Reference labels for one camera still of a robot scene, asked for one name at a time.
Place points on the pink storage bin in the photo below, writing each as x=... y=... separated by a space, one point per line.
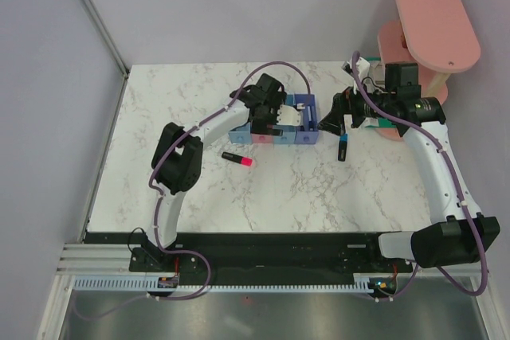
x=261 y=139

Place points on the pink two-tier wooden shelf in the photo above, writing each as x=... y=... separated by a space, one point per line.
x=437 y=35

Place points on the light blue storage bin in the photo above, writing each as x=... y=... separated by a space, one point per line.
x=288 y=133

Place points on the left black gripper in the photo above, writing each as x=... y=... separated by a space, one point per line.
x=260 y=127

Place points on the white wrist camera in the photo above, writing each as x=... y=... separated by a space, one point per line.
x=288 y=115
x=363 y=69

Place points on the white slotted cable duct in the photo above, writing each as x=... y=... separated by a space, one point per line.
x=161 y=284

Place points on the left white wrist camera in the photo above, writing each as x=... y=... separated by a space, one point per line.
x=288 y=115

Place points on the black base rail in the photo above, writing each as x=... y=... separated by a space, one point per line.
x=268 y=258

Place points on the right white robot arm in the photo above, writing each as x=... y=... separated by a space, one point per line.
x=458 y=229

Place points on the purple storage bin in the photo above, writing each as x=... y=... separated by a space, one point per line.
x=307 y=133

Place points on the pink cap black highlighter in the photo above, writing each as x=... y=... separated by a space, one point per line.
x=236 y=158

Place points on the blue cap black highlighter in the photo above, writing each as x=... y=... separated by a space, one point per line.
x=342 y=147

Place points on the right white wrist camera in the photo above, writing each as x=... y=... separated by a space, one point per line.
x=363 y=69

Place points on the green book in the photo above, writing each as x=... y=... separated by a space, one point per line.
x=374 y=80

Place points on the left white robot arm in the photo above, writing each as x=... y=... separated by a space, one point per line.
x=177 y=161

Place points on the blue cap whiteboard marker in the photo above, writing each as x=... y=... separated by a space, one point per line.
x=309 y=122

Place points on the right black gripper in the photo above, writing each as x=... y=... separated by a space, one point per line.
x=334 y=121

